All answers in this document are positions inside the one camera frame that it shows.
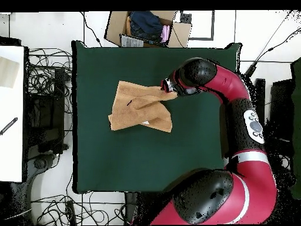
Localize orange terry towel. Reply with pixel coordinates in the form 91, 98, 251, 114
108, 80, 179, 133

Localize pink garment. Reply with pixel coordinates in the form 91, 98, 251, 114
160, 24, 170, 44

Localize printed paper label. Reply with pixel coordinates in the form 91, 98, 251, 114
119, 34, 145, 48

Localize blue jeans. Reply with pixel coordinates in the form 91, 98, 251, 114
128, 11, 165, 44

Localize tan cloth in box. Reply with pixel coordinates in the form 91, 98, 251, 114
125, 15, 132, 37

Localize cardboard box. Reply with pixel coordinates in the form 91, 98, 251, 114
103, 10, 192, 48

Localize black power adapter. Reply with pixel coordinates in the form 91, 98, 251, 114
244, 64, 257, 77

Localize black equipment stand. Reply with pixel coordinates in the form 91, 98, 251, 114
254, 78, 296, 151
24, 68, 69, 155

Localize dark green table cloth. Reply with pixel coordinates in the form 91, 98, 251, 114
71, 40, 242, 194

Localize black office chair base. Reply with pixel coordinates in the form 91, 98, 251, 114
6, 152, 59, 224
279, 155, 296, 187

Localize black power strip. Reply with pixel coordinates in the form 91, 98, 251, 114
65, 199, 76, 225

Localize beige paper sheet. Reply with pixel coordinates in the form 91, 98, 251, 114
0, 56, 21, 89

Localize black striped stick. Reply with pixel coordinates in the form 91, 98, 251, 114
0, 117, 19, 137

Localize white side table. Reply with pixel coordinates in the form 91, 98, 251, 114
0, 45, 26, 183

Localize black floor cable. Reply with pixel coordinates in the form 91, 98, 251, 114
79, 11, 103, 47

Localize long black adapter cable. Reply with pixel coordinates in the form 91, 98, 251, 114
239, 10, 301, 78

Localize black cable tangle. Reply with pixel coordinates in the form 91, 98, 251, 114
30, 191, 128, 225
27, 47, 73, 114

